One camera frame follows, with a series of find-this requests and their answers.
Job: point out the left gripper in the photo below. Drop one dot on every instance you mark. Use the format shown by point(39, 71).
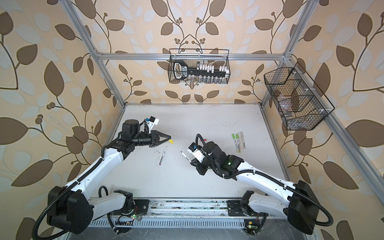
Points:
point(154, 137)

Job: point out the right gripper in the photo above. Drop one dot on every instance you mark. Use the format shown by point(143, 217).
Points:
point(198, 165)

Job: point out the thin pen red end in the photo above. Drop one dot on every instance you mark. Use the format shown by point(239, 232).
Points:
point(163, 156)

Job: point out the white marker pink tip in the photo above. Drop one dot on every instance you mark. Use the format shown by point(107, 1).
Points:
point(243, 140)

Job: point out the white marker orange tip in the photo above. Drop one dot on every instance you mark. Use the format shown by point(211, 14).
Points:
point(240, 141)

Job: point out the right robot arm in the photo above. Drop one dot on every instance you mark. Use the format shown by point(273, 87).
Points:
point(295, 202)

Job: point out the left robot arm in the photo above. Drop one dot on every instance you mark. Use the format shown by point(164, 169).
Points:
point(72, 208)

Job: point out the black white tool in basket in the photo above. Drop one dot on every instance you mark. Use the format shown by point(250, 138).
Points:
point(197, 71)

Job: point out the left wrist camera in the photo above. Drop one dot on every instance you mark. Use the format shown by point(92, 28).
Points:
point(151, 122)

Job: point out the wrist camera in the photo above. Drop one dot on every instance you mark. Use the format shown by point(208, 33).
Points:
point(151, 122)
point(196, 152)

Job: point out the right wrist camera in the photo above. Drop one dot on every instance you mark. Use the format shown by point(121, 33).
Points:
point(196, 152)

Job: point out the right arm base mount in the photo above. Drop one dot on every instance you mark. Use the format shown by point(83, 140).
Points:
point(236, 209)

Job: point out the aluminium cage frame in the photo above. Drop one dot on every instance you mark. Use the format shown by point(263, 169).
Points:
point(317, 69)

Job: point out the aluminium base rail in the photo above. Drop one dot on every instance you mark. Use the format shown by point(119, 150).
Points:
point(195, 208)

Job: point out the back wire basket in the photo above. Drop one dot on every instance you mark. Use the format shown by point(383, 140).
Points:
point(215, 56)

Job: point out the side wire basket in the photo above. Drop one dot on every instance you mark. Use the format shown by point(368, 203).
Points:
point(300, 102)

